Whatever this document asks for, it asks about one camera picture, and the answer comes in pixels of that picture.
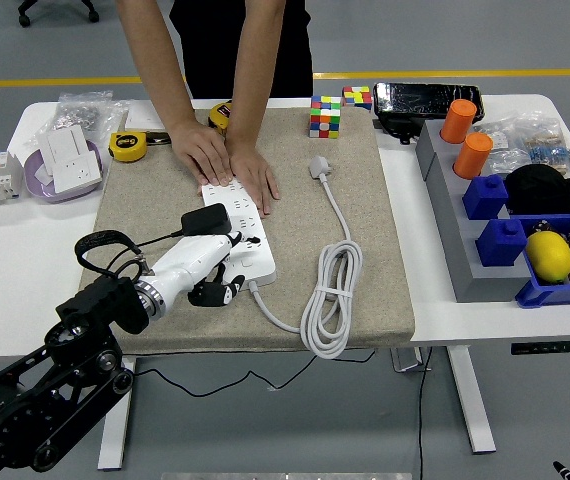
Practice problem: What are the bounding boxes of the person's right hand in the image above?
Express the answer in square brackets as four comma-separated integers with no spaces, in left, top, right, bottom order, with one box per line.
[167,117,236,196]

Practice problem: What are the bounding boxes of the person's left hand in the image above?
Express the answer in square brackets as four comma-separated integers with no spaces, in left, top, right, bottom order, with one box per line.
[224,138,281,219]

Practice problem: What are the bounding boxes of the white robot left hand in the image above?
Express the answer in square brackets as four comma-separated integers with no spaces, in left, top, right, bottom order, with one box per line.
[147,230,261,307]

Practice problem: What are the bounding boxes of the black plug adapter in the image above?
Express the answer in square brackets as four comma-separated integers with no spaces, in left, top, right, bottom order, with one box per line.
[178,202,233,238]

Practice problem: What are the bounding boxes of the white power strip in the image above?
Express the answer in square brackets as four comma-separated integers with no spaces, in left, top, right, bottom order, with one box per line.
[199,180,279,289]

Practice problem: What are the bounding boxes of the yellow tape measure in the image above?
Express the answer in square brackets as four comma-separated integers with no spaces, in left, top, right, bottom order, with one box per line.
[108,130,150,164]
[208,98,236,136]

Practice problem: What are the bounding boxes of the grey-brown mat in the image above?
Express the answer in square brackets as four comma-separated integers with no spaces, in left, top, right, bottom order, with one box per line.
[78,106,416,356]

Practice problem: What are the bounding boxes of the large colourful puzzle cube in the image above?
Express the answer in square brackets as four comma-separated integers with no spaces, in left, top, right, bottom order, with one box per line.
[308,94,343,140]

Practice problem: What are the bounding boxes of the person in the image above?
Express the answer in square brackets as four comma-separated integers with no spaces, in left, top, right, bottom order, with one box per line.
[168,0,314,100]

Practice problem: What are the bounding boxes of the white table leg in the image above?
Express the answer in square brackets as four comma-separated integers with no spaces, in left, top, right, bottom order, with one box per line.
[97,357,137,472]
[447,344,497,455]

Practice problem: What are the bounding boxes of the clear bag of screws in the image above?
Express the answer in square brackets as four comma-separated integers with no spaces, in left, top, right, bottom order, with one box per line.
[54,89,131,144]

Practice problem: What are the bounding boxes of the black table control panel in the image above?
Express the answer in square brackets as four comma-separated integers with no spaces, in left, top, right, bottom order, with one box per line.
[510,339,570,356]

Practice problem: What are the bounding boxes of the small colourful puzzle cube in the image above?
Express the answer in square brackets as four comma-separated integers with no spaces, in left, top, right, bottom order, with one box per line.
[341,85,374,112]

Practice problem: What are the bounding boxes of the black holder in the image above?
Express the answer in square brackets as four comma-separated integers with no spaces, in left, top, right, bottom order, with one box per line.
[375,112,424,146]

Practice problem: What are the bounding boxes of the purple bowl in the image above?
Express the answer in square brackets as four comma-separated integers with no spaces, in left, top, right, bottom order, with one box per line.
[23,138,106,204]

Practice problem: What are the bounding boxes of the blue plastic bin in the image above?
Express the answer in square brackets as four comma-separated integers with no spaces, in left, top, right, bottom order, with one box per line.
[514,212,570,309]

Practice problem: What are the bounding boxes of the black glossy wrapped box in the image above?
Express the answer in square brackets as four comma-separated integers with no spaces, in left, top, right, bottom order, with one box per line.
[373,81,485,124]

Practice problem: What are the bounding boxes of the orange cylinder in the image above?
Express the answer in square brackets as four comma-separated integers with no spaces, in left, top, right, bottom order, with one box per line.
[439,98,479,145]
[453,131,495,180]

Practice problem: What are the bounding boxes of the grey stepped block base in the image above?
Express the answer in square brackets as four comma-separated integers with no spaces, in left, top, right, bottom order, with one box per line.
[415,119,534,304]

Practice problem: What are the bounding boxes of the yellow lemon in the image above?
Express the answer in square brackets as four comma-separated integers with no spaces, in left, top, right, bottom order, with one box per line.
[524,230,570,285]

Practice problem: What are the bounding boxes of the black office chair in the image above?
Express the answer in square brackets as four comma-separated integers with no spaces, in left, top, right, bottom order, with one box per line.
[17,0,100,27]

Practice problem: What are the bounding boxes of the blue square block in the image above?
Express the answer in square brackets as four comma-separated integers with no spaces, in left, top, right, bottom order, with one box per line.
[462,173,510,221]
[475,218,530,268]

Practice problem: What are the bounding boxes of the clear bag of small parts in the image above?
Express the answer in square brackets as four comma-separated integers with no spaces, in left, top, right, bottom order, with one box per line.
[474,119,531,176]

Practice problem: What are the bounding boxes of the black cloth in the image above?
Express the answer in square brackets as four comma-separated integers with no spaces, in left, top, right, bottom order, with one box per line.
[503,163,570,216]

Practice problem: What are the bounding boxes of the clear bag of blue resistors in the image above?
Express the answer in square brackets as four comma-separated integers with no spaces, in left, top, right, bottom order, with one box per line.
[514,110,570,176]

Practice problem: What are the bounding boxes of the flat white switch plate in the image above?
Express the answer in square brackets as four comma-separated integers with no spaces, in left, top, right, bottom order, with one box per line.
[123,99,166,132]

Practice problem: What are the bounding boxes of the white wall socket panel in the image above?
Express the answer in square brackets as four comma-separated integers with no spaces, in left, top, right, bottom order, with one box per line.
[47,149,105,195]

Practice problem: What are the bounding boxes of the thin black plug cord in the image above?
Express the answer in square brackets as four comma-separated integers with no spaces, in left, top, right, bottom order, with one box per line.
[134,229,379,400]

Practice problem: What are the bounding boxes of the white switch box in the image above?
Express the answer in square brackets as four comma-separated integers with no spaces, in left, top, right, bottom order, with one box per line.
[38,123,91,174]

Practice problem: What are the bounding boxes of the white power cord with plug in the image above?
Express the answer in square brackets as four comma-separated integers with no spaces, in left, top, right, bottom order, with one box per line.
[249,154,365,360]

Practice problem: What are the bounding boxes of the black hanging cable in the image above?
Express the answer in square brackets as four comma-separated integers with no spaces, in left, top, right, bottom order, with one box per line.
[417,347,434,480]

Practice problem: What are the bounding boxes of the silver under-table bracket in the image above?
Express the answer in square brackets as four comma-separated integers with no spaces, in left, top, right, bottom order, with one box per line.
[389,346,431,374]

